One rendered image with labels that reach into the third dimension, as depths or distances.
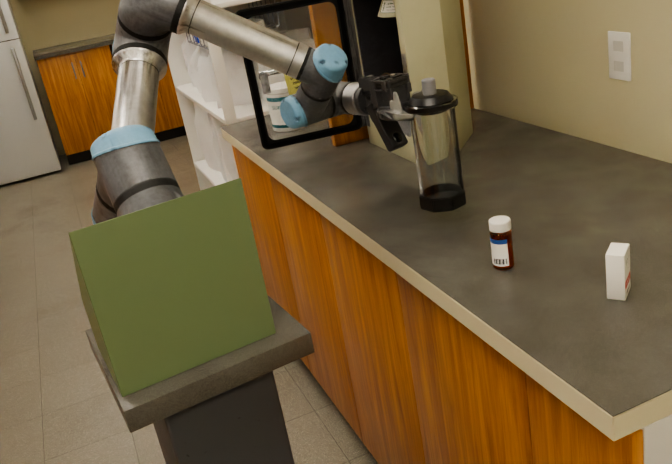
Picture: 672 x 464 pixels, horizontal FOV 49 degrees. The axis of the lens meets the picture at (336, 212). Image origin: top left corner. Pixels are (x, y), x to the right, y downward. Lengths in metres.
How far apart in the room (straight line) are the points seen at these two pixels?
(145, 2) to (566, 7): 1.05
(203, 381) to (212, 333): 0.08
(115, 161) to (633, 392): 0.87
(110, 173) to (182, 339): 0.31
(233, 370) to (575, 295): 0.57
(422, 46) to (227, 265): 0.91
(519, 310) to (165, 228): 0.57
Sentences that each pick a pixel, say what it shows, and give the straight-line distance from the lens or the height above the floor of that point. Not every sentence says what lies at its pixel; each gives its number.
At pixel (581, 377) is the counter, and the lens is 1.07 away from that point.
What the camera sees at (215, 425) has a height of 0.81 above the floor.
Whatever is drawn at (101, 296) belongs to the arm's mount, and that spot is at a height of 1.11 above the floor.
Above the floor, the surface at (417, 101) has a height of 1.21.
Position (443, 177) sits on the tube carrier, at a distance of 1.51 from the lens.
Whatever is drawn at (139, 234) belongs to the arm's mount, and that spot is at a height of 1.19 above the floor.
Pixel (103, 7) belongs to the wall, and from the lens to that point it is 7.24.
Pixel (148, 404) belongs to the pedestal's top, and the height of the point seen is 0.93.
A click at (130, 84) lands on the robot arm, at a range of 1.57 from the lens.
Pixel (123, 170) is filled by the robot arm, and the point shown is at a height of 1.24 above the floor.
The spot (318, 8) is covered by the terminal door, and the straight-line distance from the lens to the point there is 2.10.
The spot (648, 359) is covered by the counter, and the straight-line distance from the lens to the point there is 1.11.
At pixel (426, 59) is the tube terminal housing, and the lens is 1.89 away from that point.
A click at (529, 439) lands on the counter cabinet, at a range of 1.30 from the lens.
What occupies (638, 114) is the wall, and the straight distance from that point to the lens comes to 1.90.
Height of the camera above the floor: 1.56
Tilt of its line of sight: 21 degrees down
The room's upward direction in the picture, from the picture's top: 10 degrees counter-clockwise
